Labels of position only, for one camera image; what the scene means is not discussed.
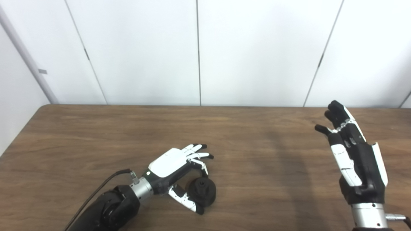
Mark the small grey wall tag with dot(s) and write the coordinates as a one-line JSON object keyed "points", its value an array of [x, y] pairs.
{"points": [[42, 71]]}

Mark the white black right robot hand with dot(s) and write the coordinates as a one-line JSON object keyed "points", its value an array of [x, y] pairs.
{"points": [[362, 160]]}

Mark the round black plastic part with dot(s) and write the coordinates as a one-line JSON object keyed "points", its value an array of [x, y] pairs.
{"points": [[205, 192]]}

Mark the grey wall corner trim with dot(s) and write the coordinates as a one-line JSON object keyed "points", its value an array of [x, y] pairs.
{"points": [[29, 54]]}

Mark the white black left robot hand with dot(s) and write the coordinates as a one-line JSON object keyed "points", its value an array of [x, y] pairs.
{"points": [[167, 163]]}

